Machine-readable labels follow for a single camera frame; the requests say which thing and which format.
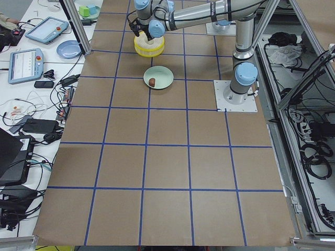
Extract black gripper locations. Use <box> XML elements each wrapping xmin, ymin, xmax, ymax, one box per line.
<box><xmin>129</xmin><ymin>19</ymin><xmax>153</xmax><ymax>41</ymax></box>

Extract yellow bamboo steamer top layer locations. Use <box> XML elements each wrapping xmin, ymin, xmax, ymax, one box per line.
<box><xmin>134</xmin><ymin>31</ymin><xmax>165</xmax><ymax>56</ymax></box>

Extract yellow bamboo steamer layer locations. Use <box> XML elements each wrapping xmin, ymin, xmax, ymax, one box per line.
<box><xmin>135</xmin><ymin>47</ymin><xmax>164</xmax><ymax>58</ymax></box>
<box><xmin>134</xmin><ymin>31</ymin><xmax>165</xmax><ymax>56</ymax></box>

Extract brown bun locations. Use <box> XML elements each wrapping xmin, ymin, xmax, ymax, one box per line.
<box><xmin>148</xmin><ymin>78</ymin><xmax>156</xmax><ymax>87</ymax></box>

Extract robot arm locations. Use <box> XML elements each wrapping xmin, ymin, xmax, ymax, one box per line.
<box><xmin>128</xmin><ymin>0</ymin><xmax>264</xmax><ymax>66</ymax></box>

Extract white steamer cloth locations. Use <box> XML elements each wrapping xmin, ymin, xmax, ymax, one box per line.
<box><xmin>135</xmin><ymin>32</ymin><xmax>164</xmax><ymax>50</ymax></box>

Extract yellow bamboo steamer bottom layer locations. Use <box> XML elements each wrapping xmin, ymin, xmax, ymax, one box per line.
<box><xmin>135</xmin><ymin>47</ymin><xmax>164</xmax><ymax>58</ymax></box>

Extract light green plate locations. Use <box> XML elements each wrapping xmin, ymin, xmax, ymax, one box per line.
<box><xmin>143</xmin><ymin>66</ymin><xmax>174</xmax><ymax>89</ymax></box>

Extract green glass bowl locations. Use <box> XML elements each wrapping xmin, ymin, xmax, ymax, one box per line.
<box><xmin>79</xmin><ymin>5</ymin><xmax>101</xmax><ymax>20</ymax></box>

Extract blue foam cube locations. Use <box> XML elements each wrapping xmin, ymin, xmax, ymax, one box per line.
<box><xmin>86</xmin><ymin>4</ymin><xmax>97</xmax><ymax>15</ymax></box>

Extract black power adapter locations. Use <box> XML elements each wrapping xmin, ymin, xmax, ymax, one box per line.
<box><xmin>81</xmin><ymin>19</ymin><xmax>96</xmax><ymax>26</ymax></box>

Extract green foam cube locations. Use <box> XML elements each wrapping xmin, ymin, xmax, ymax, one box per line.
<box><xmin>79</xmin><ymin>6</ymin><xmax>90</xmax><ymax>17</ymax></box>

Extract blue plate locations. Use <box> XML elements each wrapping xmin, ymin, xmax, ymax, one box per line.
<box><xmin>56</xmin><ymin>40</ymin><xmax>82</xmax><ymax>59</ymax></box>

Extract teach pendant far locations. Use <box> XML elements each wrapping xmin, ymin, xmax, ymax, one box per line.
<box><xmin>25</xmin><ymin>17</ymin><xmax>69</xmax><ymax>44</ymax></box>

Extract teach pendant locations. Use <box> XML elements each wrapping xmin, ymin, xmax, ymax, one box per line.
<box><xmin>8</xmin><ymin>48</ymin><xmax>44</xmax><ymax>84</ymax></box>
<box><xmin>25</xmin><ymin>17</ymin><xmax>69</xmax><ymax>44</ymax></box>

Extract teach pendant near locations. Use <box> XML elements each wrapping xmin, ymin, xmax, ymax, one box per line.
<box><xmin>8</xmin><ymin>48</ymin><xmax>44</xmax><ymax>84</ymax></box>

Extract white crumpled cloth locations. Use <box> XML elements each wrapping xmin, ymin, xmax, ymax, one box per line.
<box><xmin>269</xmin><ymin>45</ymin><xmax>303</xmax><ymax>67</ymax></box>

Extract black laptop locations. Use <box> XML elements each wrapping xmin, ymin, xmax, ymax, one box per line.
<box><xmin>1</xmin><ymin>129</ymin><xmax>35</xmax><ymax>186</ymax></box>

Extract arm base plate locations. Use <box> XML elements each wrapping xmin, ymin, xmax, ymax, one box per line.
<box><xmin>206</xmin><ymin>23</ymin><xmax>236</xmax><ymax>36</ymax></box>
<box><xmin>214</xmin><ymin>80</ymin><xmax>258</xmax><ymax>113</ymax></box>

